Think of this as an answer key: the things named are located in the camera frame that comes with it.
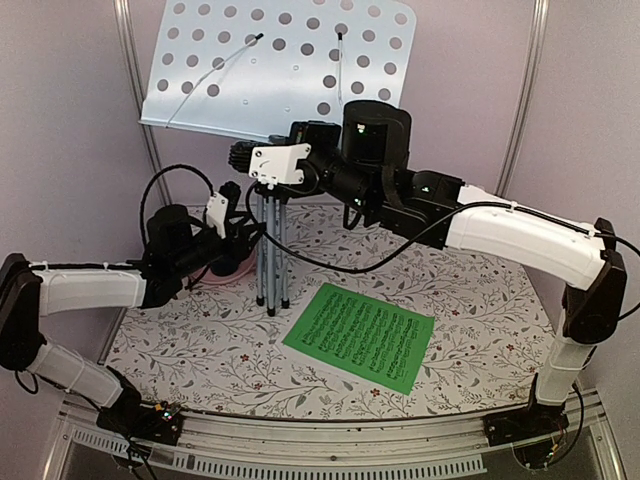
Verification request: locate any dark blue mug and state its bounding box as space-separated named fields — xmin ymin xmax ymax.
xmin=210 ymin=255 xmax=245 ymax=278

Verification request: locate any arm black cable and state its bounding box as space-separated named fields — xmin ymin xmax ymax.
xmin=139 ymin=163 xmax=221 ymax=241
xmin=262 ymin=197 xmax=640 ymax=321

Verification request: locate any aluminium frame post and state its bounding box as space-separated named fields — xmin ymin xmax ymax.
xmin=495 ymin=0 xmax=550 ymax=197
xmin=112 ymin=0 xmax=163 ymax=174

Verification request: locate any green sheet music page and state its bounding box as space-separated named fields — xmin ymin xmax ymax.
xmin=281 ymin=283 xmax=435 ymax=395

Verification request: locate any right aluminium frame post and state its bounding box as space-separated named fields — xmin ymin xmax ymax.
xmin=495 ymin=0 xmax=550 ymax=197

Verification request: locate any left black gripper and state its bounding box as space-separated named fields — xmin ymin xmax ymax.
xmin=173 ymin=211 xmax=268 ymax=279

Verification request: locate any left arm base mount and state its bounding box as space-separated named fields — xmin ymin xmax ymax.
xmin=97 ymin=401 xmax=185 ymax=446

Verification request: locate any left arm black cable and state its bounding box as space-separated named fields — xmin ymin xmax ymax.
xmin=139 ymin=163 xmax=221 ymax=241

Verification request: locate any left aluminium frame post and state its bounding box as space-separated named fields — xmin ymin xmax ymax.
xmin=112 ymin=0 xmax=163 ymax=174

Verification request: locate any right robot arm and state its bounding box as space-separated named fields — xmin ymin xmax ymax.
xmin=288 ymin=100 xmax=627 ymax=436

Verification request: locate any pink plate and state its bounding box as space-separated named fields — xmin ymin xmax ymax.
xmin=202 ymin=251 xmax=256 ymax=285

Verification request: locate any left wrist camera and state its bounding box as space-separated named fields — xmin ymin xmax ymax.
xmin=204 ymin=181 xmax=241 ymax=239

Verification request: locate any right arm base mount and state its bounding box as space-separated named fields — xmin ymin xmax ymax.
xmin=482 ymin=402 xmax=569 ymax=446

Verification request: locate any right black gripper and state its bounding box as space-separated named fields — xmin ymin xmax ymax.
xmin=283 ymin=117 xmax=380 ymax=216

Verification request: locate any aluminium front rail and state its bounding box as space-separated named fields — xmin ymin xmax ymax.
xmin=43 ymin=390 xmax=629 ymax=479

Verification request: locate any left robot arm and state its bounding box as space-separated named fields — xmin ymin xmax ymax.
xmin=1 ymin=205 xmax=265 ymax=434

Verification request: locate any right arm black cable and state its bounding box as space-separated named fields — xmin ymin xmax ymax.
xmin=262 ymin=197 xmax=640 ymax=321

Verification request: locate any white perforated music stand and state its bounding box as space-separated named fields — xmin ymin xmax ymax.
xmin=140 ymin=1 xmax=416 ymax=315

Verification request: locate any floral table mat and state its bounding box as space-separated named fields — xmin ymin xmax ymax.
xmin=106 ymin=205 xmax=554 ymax=420

